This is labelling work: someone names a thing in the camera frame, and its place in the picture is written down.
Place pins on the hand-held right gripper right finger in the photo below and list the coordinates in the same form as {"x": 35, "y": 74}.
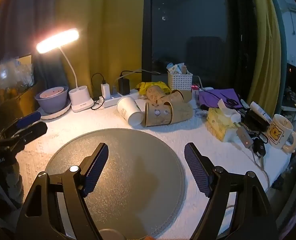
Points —
{"x": 196, "y": 170}

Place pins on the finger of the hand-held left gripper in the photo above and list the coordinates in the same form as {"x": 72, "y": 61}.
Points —
{"x": 34, "y": 130}
{"x": 29, "y": 118}

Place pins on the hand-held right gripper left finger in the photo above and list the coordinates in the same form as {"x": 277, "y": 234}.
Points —
{"x": 96, "y": 170}

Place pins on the brown paper cup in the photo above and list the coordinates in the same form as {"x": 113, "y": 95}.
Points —
{"x": 183, "y": 113}
{"x": 155, "y": 93}
{"x": 155, "y": 118}
{"x": 187, "y": 95}
{"x": 173, "y": 97}

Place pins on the white paper cup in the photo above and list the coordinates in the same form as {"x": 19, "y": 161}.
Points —
{"x": 129, "y": 110}

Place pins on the cardboard box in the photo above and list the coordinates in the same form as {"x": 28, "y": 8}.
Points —
{"x": 15, "y": 100}

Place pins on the purple bowl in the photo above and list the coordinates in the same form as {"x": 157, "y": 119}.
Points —
{"x": 50, "y": 103}

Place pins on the white textured table cloth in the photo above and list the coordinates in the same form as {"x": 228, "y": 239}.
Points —
{"x": 63, "y": 130}

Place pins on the white plate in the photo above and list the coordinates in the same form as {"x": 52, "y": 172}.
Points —
{"x": 63, "y": 113}

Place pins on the round grey mat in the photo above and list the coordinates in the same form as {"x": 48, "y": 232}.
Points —
{"x": 138, "y": 167}

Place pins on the clear plastic bag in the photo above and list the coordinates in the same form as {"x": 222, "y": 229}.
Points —
{"x": 15, "y": 72}

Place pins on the yellow tissue pack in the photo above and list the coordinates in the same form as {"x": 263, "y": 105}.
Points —
{"x": 219, "y": 125}

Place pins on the white desk lamp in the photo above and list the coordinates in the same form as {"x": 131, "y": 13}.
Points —
{"x": 81, "y": 100}

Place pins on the black car key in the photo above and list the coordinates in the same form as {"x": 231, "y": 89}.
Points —
{"x": 259, "y": 150}

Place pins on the white power strip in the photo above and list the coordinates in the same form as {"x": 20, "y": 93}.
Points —
{"x": 110, "y": 102}

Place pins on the purple folder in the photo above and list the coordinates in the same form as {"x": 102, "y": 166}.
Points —
{"x": 212, "y": 98}

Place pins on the black pouch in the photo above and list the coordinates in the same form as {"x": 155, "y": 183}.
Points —
{"x": 254, "y": 120}

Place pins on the black scissors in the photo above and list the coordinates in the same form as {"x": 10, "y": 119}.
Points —
{"x": 231, "y": 102}

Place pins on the small red-capped bottle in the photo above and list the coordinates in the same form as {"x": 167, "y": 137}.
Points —
{"x": 195, "y": 90}

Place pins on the white charger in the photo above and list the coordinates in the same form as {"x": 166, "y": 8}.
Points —
{"x": 105, "y": 90}

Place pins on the white cream tube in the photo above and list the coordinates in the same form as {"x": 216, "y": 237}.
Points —
{"x": 259, "y": 110}

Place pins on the black charger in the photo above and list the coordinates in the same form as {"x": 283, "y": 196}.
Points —
{"x": 124, "y": 86}

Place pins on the white bear mug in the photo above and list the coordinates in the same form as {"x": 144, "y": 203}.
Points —
{"x": 277, "y": 132}

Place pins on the white slotted basket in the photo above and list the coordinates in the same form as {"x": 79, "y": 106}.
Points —
{"x": 180, "y": 81}

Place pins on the yellow plastic bag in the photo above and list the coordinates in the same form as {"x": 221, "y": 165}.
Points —
{"x": 144, "y": 87}

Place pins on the dark grey curtain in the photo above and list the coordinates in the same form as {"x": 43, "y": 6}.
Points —
{"x": 25, "y": 17}

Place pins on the beige small bottle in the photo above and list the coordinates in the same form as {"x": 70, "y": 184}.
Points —
{"x": 183, "y": 69}

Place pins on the dark shelf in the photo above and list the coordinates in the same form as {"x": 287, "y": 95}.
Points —
{"x": 293, "y": 97}

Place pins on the yellow curtain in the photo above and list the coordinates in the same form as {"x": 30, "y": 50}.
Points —
{"x": 262, "y": 55}
{"x": 113, "y": 30}

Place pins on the black window frame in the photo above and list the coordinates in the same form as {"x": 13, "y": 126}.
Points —
{"x": 147, "y": 30}

